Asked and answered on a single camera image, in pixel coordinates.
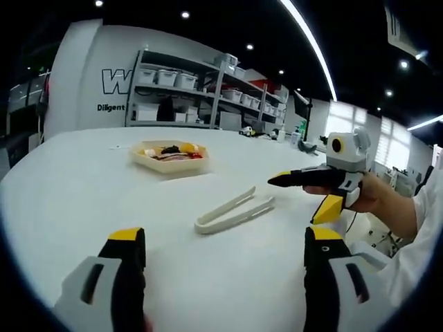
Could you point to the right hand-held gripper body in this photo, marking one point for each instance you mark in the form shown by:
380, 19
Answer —
346, 157

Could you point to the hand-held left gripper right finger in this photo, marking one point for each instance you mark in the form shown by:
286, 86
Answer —
318, 287

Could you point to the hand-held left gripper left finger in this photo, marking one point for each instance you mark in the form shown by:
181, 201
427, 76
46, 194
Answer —
128, 287

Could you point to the cream plastic food tongs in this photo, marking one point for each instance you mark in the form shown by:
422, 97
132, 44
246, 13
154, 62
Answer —
225, 221

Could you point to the small red snack packet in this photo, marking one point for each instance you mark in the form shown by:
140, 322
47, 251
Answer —
197, 155

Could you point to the cream hexagonal container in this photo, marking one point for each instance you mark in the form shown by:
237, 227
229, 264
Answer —
166, 166

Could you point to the maroon snack food packet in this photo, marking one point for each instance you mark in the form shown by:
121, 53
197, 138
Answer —
164, 157

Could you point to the person's left hand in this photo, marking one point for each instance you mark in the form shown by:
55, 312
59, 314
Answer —
149, 323

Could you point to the person's right hand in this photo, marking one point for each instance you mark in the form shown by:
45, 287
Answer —
370, 193

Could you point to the green potted plant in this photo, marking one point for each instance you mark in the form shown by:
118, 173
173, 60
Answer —
324, 139

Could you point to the grey curved object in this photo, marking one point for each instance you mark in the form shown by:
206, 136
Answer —
308, 148

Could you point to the bright window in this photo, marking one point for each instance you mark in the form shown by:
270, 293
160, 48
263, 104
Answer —
349, 119

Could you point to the translucent jug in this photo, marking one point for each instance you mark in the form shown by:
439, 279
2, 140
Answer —
294, 137

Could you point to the white pump bottle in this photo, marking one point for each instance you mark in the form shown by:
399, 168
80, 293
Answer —
282, 133

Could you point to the green spray bottle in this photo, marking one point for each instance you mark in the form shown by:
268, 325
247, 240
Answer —
303, 127

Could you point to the grey chair armrest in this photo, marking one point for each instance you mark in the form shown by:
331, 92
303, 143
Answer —
368, 256

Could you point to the idle hand-held gripper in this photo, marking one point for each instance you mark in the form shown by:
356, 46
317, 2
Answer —
251, 131

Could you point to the ceiling strip light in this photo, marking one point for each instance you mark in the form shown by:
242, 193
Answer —
315, 41
425, 122

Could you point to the grey shelf unit with boxes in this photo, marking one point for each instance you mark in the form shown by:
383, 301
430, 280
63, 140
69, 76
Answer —
252, 100

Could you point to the person in white shirt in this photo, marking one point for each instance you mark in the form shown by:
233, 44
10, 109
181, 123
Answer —
422, 242

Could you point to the stacked small white cartons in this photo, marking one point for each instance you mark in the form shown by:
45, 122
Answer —
185, 115

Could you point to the ceiling air conditioner vent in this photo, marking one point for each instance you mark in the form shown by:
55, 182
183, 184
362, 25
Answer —
403, 32

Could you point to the group of ceiling spotlights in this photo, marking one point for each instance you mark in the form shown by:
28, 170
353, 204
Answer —
249, 46

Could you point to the white storage box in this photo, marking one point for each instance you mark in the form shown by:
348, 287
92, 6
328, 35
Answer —
167, 77
147, 75
187, 80

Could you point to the black bag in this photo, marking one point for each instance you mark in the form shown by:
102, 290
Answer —
165, 108

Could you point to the grey metal shelf unit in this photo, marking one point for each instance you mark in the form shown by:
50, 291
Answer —
173, 90

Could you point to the large white carton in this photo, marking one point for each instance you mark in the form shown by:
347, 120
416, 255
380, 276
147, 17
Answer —
145, 111

